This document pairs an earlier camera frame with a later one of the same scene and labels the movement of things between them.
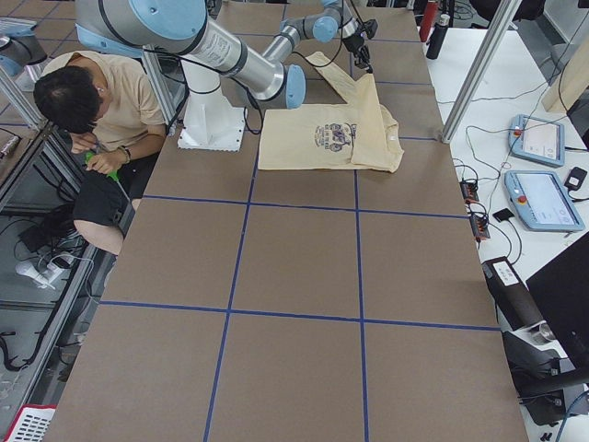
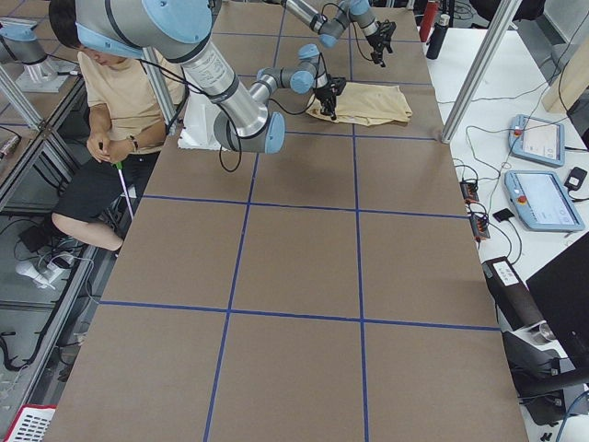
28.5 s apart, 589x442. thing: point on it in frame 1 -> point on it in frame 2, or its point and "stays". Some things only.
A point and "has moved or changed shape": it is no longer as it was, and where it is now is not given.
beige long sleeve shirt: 363,133 has moved or changed shape
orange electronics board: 469,190 stays
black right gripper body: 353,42 -> 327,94
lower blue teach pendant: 542,201 stays
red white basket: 30,423 stays
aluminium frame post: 467,103 stays
